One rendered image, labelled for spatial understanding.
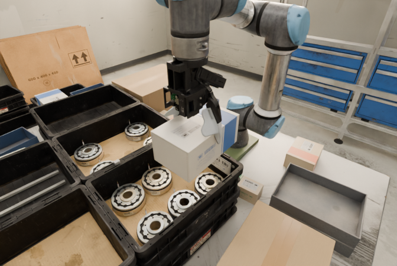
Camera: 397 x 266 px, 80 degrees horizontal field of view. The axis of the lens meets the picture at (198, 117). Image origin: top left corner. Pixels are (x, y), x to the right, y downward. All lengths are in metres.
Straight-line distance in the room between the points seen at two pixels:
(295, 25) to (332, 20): 2.46
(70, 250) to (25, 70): 2.90
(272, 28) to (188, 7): 0.47
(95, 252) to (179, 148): 0.39
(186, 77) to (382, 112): 2.20
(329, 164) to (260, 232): 0.63
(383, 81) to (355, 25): 0.99
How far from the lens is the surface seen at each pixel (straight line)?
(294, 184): 1.02
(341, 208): 1.02
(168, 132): 0.55
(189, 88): 0.49
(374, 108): 2.53
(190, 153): 0.50
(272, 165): 1.15
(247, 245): 0.71
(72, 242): 0.81
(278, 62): 0.90
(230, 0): 0.51
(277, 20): 0.85
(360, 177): 1.26
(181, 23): 0.44
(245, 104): 1.06
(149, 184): 0.83
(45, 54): 3.55
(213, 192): 0.70
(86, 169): 0.99
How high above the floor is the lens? 1.47
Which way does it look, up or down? 32 degrees down
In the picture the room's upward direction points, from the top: straight up
